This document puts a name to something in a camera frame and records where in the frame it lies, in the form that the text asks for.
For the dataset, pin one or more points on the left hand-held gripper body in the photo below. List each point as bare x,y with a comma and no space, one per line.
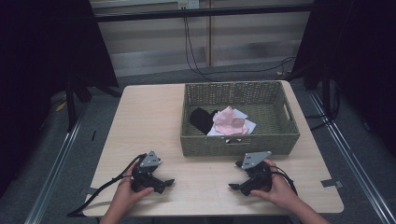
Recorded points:
144,179

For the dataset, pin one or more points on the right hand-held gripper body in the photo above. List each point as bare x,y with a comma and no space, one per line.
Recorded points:
257,178

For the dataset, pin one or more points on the person's left hand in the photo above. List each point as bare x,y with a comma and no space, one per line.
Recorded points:
126,194

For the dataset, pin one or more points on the person's right hand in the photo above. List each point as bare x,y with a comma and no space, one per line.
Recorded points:
281,191

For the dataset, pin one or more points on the white cloth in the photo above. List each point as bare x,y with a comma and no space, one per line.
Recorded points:
251,125

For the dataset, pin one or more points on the pink cloth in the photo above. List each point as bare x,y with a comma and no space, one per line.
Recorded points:
229,123

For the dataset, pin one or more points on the green woven basket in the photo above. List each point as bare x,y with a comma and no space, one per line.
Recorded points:
269,119

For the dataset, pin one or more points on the grey tape piece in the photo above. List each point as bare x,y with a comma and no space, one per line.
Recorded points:
332,183
89,190

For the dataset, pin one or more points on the black cloth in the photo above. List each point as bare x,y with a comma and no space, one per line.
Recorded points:
200,119

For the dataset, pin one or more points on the black metal stand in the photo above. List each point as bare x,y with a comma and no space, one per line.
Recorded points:
71,105
326,90

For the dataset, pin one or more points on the yellow floor scrap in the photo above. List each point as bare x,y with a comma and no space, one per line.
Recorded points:
60,106

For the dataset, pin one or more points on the black horizontal bar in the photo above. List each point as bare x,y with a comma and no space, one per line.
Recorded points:
202,13

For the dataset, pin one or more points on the black curtain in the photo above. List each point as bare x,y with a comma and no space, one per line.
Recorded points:
40,62
361,62

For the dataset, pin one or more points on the white power outlet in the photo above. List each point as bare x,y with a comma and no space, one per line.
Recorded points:
188,4

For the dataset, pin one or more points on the metal floor rail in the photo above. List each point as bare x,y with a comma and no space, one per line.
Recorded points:
53,174
351,161

